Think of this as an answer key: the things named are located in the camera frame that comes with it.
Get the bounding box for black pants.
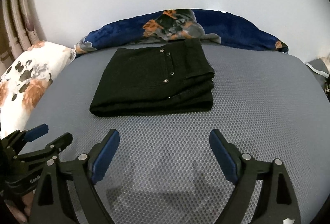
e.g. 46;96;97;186
90;39;215;117

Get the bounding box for person's left hand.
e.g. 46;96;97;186
5;191;34;223

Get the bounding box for white floral pillow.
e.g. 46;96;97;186
1;41;75;139

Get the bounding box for grey mesh mattress cover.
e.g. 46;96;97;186
24;44;329;223

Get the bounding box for black white zigzag cloth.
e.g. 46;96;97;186
324;77;330;102

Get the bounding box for grey cloth with white trim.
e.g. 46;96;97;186
305;56;329;85

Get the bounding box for navy floral blanket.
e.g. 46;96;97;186
74;9;289;54

